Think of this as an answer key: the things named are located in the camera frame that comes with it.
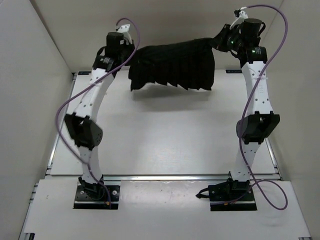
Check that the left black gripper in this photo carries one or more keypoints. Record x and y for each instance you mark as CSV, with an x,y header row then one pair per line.
x,y
132,46

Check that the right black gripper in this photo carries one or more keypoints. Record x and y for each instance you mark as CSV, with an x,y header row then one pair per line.
x,y
219,42

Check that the black pleated skirt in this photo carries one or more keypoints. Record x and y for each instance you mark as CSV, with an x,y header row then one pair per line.
x,y
189,64

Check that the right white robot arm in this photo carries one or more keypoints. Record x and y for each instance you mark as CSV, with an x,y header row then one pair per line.
x,y
258,118

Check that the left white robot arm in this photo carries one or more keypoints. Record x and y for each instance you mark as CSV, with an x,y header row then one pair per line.
x,y
82,123

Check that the right blue corner label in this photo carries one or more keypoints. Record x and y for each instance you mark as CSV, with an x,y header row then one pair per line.
x,y
233,71

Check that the blue corner label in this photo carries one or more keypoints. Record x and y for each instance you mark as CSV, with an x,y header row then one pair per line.
x,y
233,71
84,73

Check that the left blue corner label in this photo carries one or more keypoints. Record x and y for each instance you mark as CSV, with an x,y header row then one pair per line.
x,y
84,73

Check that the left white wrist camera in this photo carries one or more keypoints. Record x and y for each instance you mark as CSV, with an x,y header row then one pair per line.
x,y
124,29

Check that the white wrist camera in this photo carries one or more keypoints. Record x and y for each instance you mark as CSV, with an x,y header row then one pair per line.
x,y
124,29
240,16

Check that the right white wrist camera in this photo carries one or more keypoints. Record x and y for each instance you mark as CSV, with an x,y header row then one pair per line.
x,y
240,16

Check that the left aluminium side rail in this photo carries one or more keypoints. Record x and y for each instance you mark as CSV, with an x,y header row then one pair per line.
x,y
60,124

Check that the aluminium side rail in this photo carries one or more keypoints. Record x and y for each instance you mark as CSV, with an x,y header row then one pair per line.
x,y
60,124
273,158

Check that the right aluminium side rail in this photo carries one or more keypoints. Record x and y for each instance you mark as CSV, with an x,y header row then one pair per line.
x,y
273,158

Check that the aluminium front rail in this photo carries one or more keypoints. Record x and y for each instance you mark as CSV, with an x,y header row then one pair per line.
x,y
167,177

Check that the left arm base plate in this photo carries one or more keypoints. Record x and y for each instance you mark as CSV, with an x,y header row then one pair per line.
x,y
97,201

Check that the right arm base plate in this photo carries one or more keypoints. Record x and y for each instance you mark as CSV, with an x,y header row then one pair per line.
x,y
228,196

